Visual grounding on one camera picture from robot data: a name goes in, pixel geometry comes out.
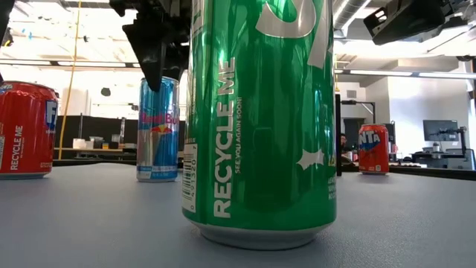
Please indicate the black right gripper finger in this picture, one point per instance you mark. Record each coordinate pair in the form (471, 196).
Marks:
(413, 22)

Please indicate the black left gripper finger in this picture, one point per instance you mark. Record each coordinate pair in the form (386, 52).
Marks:
(148, 52)
(178, 56)

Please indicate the blue silver Red Bull can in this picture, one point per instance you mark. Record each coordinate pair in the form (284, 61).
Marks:
(158, 149)

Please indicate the green Sprite can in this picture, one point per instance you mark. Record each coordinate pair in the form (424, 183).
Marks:
(260, 130)

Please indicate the red Fanta can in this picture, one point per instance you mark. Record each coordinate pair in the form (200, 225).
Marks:
(26, 126)
(373, 156)

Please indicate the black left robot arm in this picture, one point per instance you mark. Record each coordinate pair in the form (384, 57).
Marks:
(3, 11)

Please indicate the black round hanging object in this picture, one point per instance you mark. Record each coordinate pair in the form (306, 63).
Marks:
(106, 92)

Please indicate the black office partition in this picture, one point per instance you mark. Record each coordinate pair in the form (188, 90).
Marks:
(89, 128)

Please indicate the black computer monitor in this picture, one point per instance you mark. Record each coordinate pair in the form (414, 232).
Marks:
(440, 130)

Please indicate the white box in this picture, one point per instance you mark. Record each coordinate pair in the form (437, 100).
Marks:
(79, 143)

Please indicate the wooden office desk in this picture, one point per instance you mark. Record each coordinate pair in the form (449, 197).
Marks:
(67, 149)

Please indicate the person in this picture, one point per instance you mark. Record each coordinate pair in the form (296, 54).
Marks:
(343, 143)

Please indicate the black ceiling spotlight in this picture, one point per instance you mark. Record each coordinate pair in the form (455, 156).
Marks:
(6, 39)

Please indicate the grey box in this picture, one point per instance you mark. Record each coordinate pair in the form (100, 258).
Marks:
(463, 160)

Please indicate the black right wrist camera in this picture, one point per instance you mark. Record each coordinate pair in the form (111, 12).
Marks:
(375, 22)

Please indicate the black metal stand frame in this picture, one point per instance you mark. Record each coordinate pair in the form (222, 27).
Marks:
(357, 101)

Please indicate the black metal rig frame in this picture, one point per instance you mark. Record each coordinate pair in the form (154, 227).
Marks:
(427, 172)

